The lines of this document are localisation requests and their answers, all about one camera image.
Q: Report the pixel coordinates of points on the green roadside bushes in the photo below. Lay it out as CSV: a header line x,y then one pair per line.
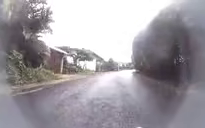
x,y
25,71

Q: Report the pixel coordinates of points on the brown wooden shed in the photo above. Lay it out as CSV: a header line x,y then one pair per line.
x,y
56,60

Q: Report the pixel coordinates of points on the pale roadside verge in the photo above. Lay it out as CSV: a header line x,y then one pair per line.
x,y
46,82

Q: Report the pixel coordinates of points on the tall dark green hedge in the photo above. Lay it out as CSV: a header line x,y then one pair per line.
x,y
170,43

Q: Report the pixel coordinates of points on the distant trees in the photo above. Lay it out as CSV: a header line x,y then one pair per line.
x,y
110,65

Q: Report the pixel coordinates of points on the wet grey asphalt road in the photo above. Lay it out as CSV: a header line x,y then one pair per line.
x,y
106,100

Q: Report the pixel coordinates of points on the tall leafy tree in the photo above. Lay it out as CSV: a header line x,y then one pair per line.
x,y
26,26

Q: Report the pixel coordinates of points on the white house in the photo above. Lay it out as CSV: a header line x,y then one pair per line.
x,y
88,61

